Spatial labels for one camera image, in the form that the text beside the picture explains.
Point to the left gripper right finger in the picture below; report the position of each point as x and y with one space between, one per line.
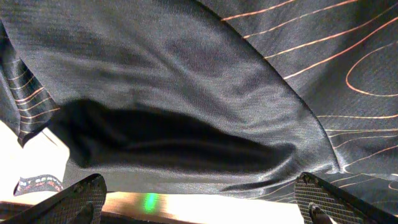
321 202

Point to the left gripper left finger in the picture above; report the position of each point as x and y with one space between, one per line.
81 203

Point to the black printed cycling jersey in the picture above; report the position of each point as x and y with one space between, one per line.
232 98

